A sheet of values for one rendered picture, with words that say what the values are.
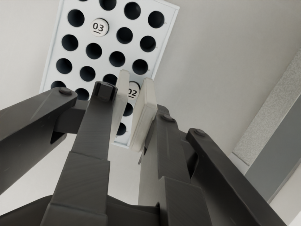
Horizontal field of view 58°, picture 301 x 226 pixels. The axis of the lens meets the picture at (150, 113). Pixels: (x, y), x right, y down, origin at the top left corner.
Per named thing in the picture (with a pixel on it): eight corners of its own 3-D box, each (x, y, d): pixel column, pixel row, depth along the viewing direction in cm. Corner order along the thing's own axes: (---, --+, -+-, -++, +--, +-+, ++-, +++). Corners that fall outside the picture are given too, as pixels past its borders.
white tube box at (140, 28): (129, 131, 27) (128, 149, 24) (46, 106, 26) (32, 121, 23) (174, 7, 24) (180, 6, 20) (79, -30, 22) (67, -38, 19)
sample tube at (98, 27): (110, 34, 24) (104, 39, 19) (96, 29, 24) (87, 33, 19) (114, 20, 23) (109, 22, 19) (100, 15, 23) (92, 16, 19)
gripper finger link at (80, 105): (101, 145, 14) (40, 128, 13) (109, 110, 18) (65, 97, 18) (109, 119, 13) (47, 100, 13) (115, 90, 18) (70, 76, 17)
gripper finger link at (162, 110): (154, 132, 14) (209, 149, 14) (151, 101, 18) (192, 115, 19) (144, 157, 14) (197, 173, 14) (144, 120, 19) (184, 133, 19)
